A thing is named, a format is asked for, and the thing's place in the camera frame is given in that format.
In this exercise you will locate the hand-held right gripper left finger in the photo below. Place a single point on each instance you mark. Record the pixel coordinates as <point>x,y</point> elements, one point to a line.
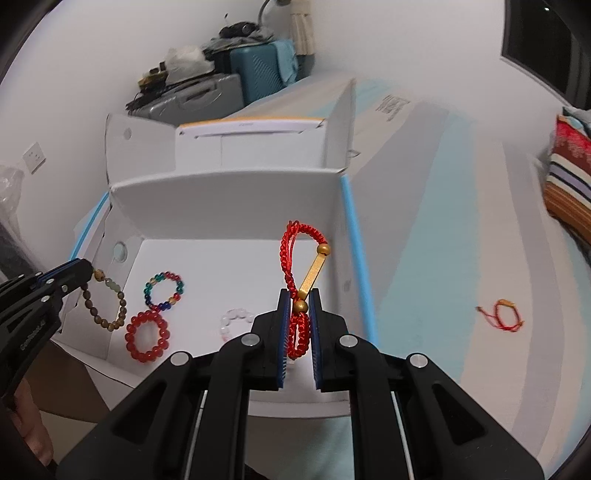
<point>282,341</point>

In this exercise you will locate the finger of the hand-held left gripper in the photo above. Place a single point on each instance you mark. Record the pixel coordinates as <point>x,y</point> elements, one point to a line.
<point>27,281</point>
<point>62,286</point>

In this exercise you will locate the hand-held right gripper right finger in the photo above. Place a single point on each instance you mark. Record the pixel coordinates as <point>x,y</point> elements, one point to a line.
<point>315,341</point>

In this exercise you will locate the white cardboard box blue print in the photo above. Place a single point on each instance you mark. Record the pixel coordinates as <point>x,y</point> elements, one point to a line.
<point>207,258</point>

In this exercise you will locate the person's left hand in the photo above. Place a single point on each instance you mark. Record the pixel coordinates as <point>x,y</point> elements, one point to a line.
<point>32,424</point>

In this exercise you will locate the clear plastic bag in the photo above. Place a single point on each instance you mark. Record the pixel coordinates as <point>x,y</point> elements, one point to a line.
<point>10,189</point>

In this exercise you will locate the grey suitcase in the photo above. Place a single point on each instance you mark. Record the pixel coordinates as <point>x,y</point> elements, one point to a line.
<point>194,99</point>

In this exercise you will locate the white plastic bag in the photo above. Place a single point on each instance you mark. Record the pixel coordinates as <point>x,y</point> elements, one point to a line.
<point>187,64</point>

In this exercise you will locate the teal suitcase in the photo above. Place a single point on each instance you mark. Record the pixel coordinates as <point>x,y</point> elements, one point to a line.
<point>258,69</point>

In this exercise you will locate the striped pillow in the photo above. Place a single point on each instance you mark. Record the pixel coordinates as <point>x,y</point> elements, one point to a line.
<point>570,184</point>

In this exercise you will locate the black bag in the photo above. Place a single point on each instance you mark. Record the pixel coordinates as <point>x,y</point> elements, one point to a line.
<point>238,30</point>

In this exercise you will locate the cream curtain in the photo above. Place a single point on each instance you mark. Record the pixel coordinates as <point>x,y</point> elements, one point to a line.
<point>302,27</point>

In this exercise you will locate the dark window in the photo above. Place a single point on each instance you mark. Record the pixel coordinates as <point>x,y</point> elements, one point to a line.
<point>545,41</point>

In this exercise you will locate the white wall socket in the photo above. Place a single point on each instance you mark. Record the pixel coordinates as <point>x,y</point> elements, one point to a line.
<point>34,158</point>

